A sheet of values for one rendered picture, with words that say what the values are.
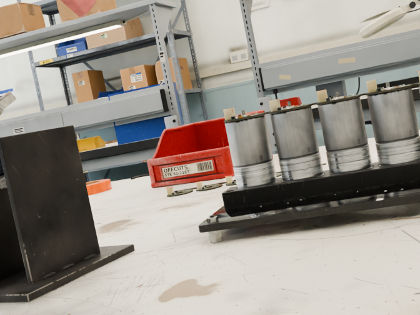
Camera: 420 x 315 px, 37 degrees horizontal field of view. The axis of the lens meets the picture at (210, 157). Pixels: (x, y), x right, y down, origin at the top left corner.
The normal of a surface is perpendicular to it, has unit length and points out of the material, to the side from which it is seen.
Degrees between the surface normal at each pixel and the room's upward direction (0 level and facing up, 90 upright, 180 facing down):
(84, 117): 90
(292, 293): 0
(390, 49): 90
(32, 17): 89
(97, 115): 90
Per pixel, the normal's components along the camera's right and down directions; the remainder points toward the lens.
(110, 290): -0.19, -0.98
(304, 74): -0.31, 0.13
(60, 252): 0.85, -0.13
